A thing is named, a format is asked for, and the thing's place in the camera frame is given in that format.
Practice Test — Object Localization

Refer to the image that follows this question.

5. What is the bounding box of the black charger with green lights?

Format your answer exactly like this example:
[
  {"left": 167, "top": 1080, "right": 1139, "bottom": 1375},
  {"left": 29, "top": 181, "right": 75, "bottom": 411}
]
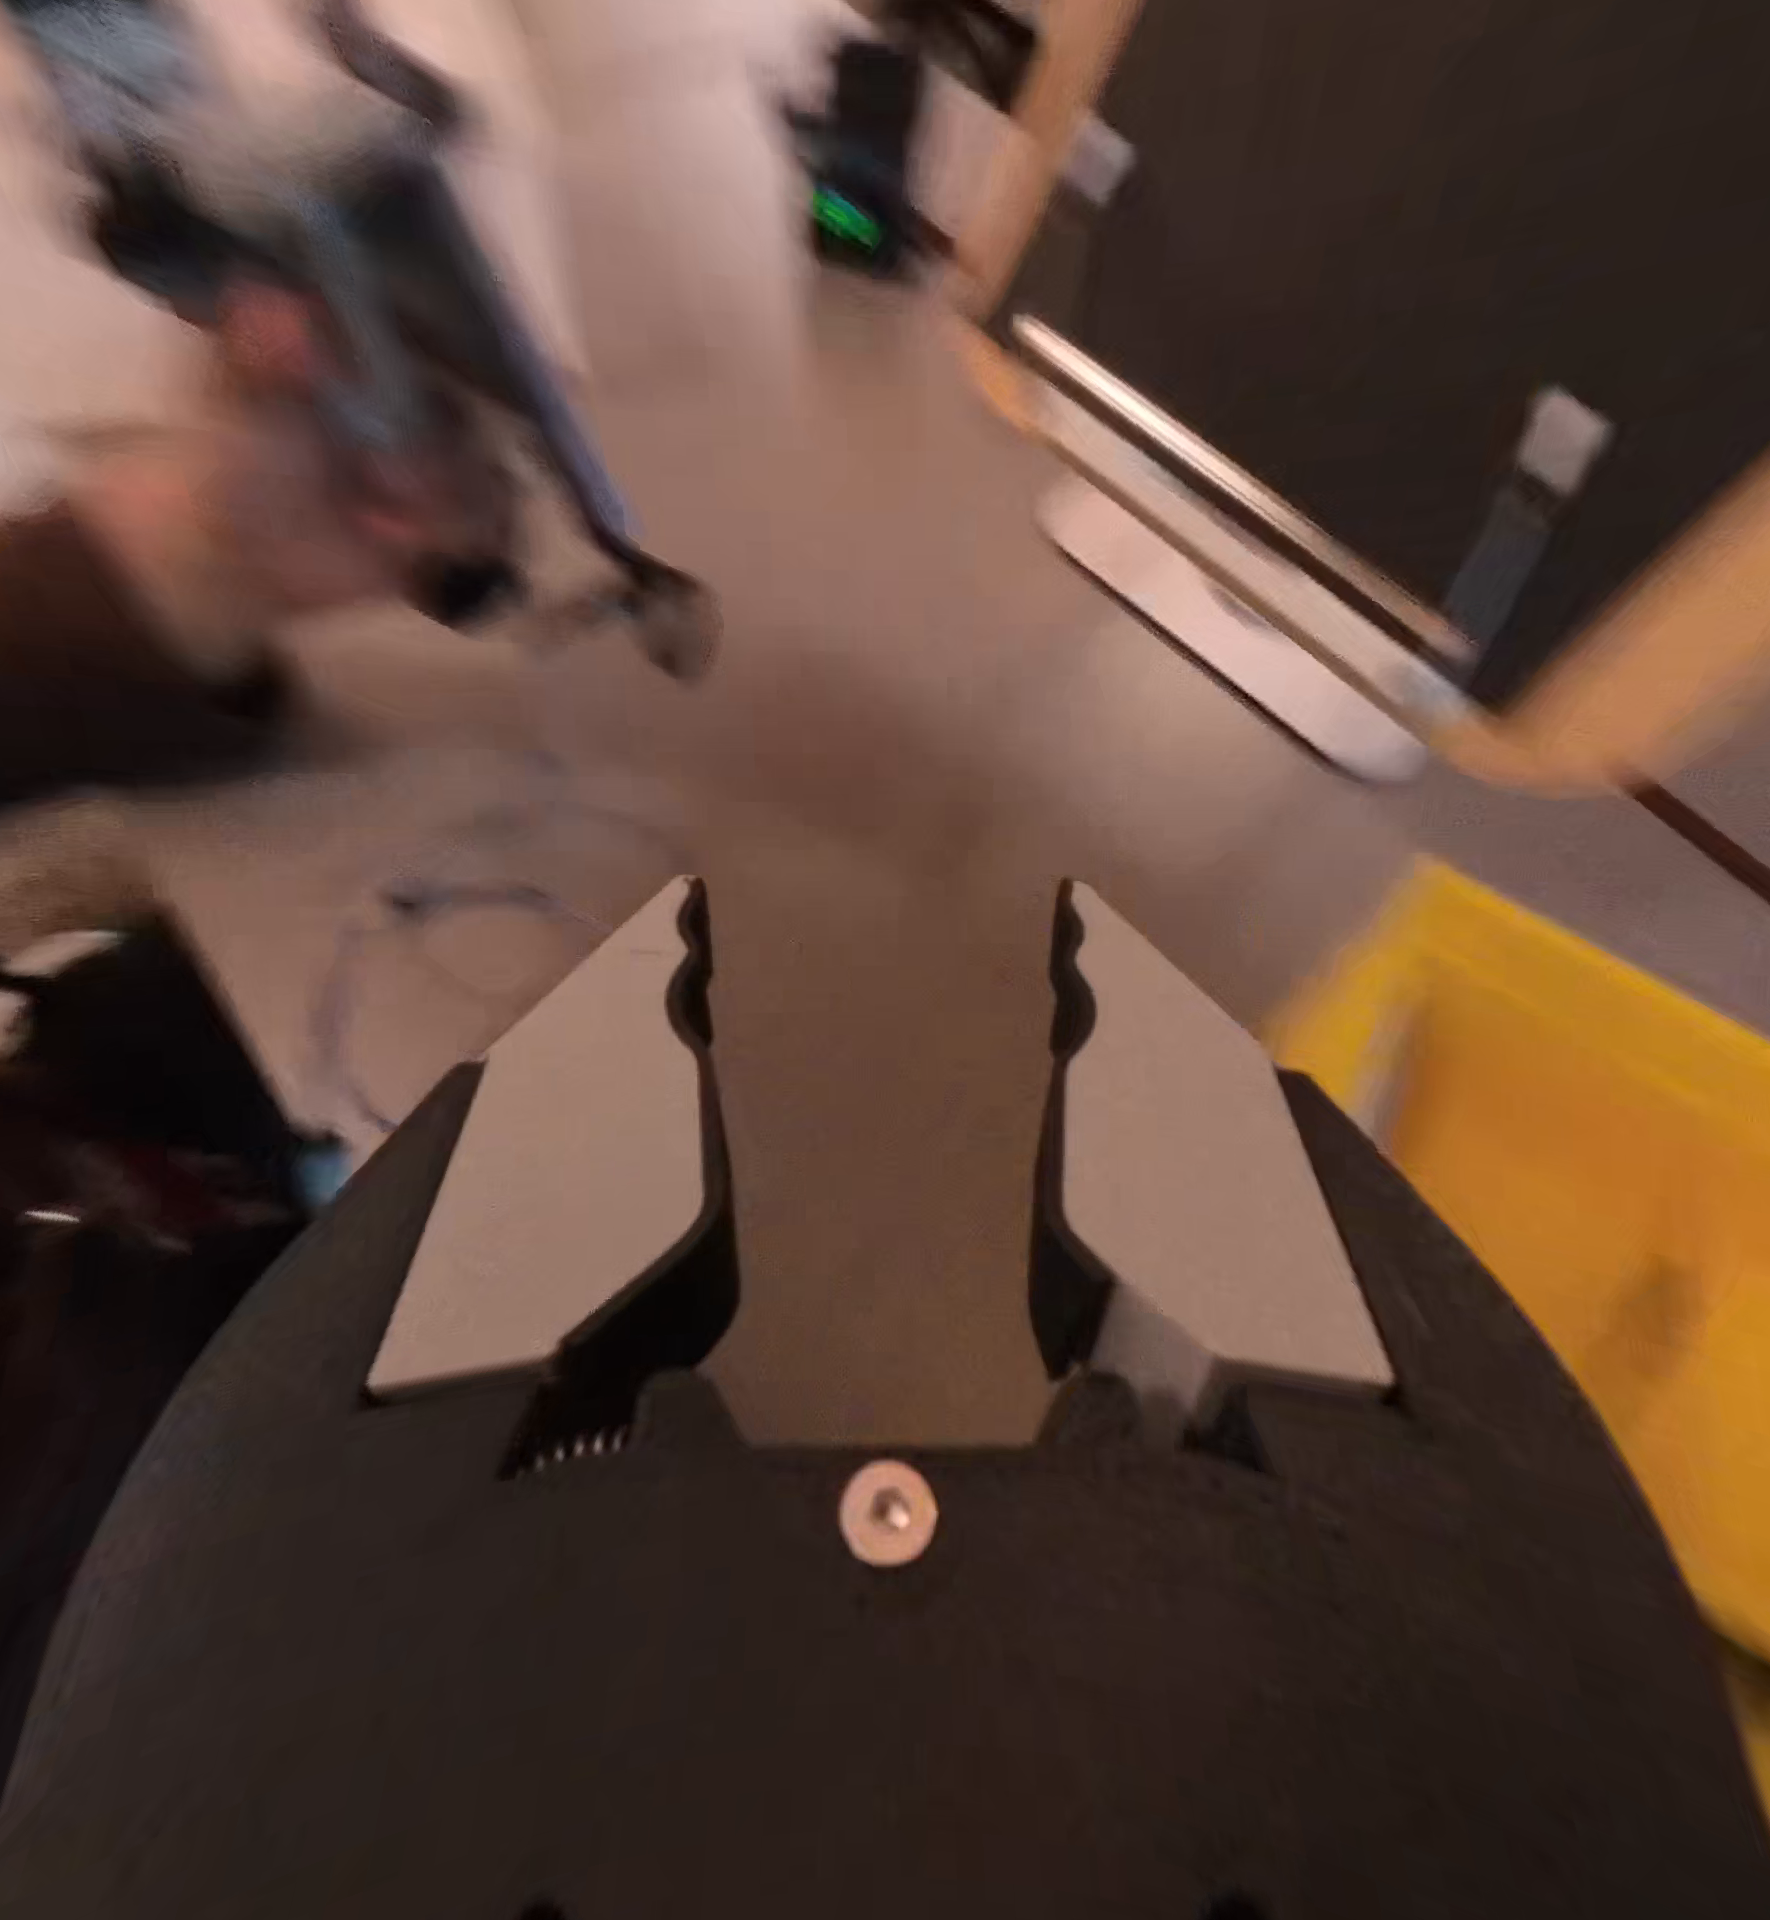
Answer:
[{"left": 785, "top": 37, "right": 953, "bottom": 280}]

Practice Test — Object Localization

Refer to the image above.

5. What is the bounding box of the black panel with wooden frame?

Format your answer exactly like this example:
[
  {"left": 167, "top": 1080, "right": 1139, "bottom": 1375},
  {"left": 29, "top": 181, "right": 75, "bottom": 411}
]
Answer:
[{"left": 956, "top": 0, "right": 1770, "bottom": 799}]

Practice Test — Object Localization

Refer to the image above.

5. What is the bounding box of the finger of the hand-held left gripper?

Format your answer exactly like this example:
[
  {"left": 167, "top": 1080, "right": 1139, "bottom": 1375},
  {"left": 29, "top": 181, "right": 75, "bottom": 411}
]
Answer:
[{"left": 410, "top": 163, "right": 678, "bottom": 600}]

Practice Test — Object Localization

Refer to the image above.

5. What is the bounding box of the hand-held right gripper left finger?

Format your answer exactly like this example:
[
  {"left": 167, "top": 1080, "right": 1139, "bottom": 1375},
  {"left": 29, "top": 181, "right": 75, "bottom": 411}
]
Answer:
[{"left": 361, "top": 873, "right": 743, "bottom": 1402}]

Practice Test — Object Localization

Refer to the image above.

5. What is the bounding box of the yellow bin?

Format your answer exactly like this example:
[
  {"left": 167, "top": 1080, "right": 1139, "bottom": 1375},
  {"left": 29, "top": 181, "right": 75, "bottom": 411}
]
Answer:
[{"left": 1264, "top": 860, "right": 1770, "bottom": 1920}]

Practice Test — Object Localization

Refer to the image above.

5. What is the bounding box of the person's left forearm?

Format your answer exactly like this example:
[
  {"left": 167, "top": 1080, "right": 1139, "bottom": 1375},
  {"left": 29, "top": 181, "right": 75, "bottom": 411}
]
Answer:
[{"left": 0, "top": 502, "right": 293, "bottom": 834}]

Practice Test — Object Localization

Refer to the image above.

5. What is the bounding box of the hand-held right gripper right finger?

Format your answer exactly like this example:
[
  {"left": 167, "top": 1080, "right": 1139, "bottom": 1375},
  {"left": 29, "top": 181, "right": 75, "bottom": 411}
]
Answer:
[{"left": 1026, "top": 878, "right": 1397, "bottom": 1422}]

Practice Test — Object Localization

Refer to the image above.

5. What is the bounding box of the black case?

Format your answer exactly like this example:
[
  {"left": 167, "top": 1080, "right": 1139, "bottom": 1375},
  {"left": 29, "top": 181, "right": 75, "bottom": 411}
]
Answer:
[{"left": 0, "top": 913, "right": 323, "bottom": 1250}]

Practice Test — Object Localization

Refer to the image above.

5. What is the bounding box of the grey metal bracket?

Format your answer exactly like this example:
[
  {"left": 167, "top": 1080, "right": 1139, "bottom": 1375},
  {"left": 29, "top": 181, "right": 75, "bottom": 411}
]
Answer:
[{"left": 1477, "top": 388, "right": 1616, "bottom": 651}]

